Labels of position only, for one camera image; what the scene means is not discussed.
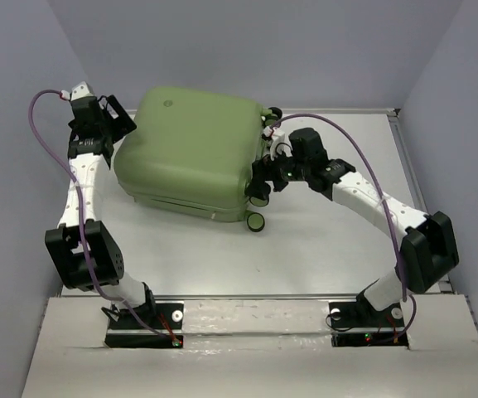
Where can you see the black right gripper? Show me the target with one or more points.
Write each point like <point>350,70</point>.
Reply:
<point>264,169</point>

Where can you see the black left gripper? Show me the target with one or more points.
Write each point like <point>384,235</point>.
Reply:
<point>123,124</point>

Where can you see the green hard-shell suitcase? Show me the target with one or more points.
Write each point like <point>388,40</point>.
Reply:
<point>192,152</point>

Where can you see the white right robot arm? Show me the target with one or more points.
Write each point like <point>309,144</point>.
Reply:
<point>425,243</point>

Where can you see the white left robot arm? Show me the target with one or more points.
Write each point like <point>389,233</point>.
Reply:
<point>83,251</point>

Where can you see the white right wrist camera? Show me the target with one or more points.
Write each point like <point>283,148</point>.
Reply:
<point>276,140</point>

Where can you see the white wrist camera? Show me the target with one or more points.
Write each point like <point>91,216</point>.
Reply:
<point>80,91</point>
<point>276,140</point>

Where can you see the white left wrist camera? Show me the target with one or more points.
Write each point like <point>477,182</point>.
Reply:
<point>80,91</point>

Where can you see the aluminium mounting rail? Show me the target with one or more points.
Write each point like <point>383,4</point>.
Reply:
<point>335,297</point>

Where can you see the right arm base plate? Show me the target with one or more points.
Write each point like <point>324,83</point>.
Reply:
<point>377,329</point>

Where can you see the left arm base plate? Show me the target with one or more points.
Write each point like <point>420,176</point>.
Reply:
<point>160,331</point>

